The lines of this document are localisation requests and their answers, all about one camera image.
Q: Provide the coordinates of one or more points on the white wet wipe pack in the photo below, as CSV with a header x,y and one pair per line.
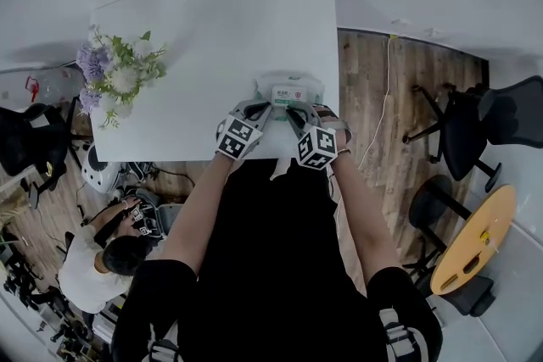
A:
x,y
314,87

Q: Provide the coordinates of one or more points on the round wooden table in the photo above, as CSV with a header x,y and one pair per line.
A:
x,y
479,237

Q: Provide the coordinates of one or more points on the black fabric storage box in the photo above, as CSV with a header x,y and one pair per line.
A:
x,y
169,216

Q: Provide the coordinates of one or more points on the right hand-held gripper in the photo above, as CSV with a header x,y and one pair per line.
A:
x,y
316,148

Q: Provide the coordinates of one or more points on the person's right hand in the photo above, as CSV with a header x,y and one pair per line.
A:
x,y
341,135

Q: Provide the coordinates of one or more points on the person's right forearm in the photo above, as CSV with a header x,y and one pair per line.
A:
x,y
365,220

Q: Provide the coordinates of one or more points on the black round stool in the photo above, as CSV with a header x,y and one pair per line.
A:
x,y
432,203

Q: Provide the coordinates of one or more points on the white and purple flower bouquet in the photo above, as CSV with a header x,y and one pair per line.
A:
x,y
119,72

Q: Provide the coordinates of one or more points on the person's black clothed torso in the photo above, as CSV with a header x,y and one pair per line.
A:
x,y
275,267

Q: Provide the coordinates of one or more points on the small yellow object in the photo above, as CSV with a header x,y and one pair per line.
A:
x,y
485,237

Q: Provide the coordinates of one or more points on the pile of black equipment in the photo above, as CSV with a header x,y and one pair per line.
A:
x,y
38,309

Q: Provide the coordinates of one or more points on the clear plastic bag red print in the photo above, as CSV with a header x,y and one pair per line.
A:
x,y
55,85

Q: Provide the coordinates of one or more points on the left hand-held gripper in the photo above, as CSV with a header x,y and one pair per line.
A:
x,y
237,137

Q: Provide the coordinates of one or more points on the person's left forearm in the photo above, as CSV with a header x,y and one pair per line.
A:
x,y
199,216

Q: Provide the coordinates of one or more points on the black flat object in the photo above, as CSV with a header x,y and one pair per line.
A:
x,y
470,266

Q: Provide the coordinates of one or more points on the dried grass plant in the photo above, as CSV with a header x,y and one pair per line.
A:
x,y
10,220

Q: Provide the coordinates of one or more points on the spare hand-held gripper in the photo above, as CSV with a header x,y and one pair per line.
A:
x,y
142,222

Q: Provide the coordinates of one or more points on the tan flat object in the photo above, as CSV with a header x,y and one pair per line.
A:
x,y
449,283

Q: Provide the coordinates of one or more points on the white round helmet case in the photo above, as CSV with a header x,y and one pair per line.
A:
x,y
99,169

